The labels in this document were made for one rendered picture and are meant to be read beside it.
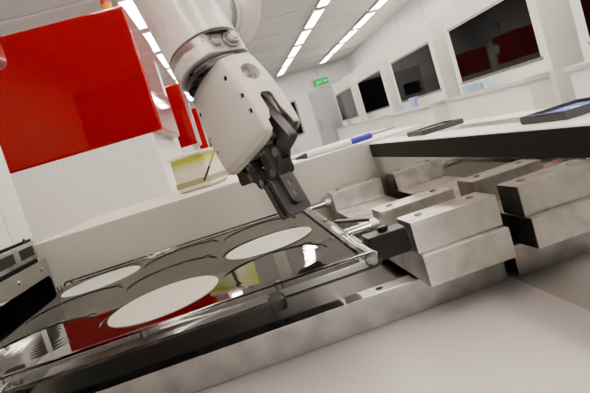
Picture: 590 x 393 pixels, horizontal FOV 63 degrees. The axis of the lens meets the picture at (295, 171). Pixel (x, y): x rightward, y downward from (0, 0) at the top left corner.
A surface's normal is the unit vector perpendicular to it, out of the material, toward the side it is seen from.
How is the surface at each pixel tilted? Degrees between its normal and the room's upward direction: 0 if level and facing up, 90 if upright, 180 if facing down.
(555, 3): 90
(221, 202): 90
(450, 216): 90
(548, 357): 0
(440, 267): 90
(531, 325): 0
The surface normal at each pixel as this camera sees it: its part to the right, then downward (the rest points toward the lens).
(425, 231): 0.13, 0.04
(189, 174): -0.30, 0.16
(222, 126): -0.70, 0.31
